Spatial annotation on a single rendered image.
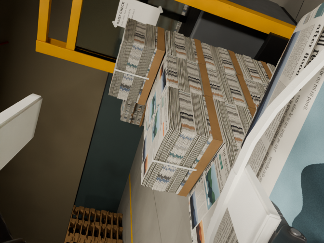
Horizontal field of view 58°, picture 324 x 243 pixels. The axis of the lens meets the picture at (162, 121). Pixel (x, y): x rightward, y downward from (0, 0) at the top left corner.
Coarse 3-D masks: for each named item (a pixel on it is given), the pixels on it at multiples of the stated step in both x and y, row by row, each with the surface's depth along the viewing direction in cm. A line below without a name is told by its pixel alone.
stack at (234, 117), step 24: (216, 72) 155; (216, 96) 137; (240, 96) 144; (240, 120) 129; (240, 144) 116; (216, 168) 113; (192, 192) 131; (216, 192) 108; (192, 216) 124; (192, 240) 118
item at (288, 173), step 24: (312, 96) 20; (288, 120) 22; (312, 120) 20; (288, 144) 22; (312, 144) 19; (264, 168) 24; (288, 168) 21; (312, 168) 19; (288, 192) 20; (312, 192) 18; (288, 216) 20; (312, 216) 18; (312, 240) 17
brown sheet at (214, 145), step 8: (208, 104) 129; (208, 112) 124; (216, 120) 122; (216, 128) 117; (216, 136) 113; (216, 144) 113; (208, 152) 116; (200, 160) 119; (208, 160) 119; (200, 168) 122; (192, 176) 126; (184, 184) 129; (192, 184) 129; (184, 192) 133
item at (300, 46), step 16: (304, 16) 32; (320, 16) 23; (304, 32) 27; (320, 32) 22; (288, 48) 33; (304, 48) 24; (288, 64) 29; (304, 64) 23; (272, 80) 36; (288, 80) 26; (272, 96) 31; (256, 112) 38; (272, 128) 25; (256, 144) 29; (256, 160) 27; (224, 224) 30; (224, 240) 28
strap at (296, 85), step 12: (312, 60) 18; (300, 72) 18; (312, 72) 17; (300, 84) 17; (288, 96) 17; (276, 108) 18; (264, 120) 18; (252, 132) 19; (252, 144) 18; (240, 156) 19; (240, 168) 19; (228, 180) 20; (228, 192) 19; (216, 216) 20; (216, 228) 20
